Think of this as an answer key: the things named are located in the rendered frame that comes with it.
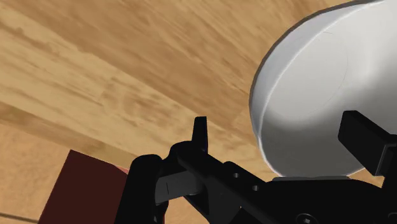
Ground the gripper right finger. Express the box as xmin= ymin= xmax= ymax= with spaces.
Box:
xmin=337 ymin=109 xmax=397 ymax=188

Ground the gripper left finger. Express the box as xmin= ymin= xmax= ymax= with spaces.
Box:
xmin=114 ymin=116 xmax=280 ymax=224

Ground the white round bowl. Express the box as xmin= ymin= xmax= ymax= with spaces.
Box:
xmin=249 ymin=0 xmax=397 ymax=178

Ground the dark red robot stand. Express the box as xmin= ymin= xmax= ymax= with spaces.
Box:
xmin=37 ymin=149 xmax=130 ymax=224

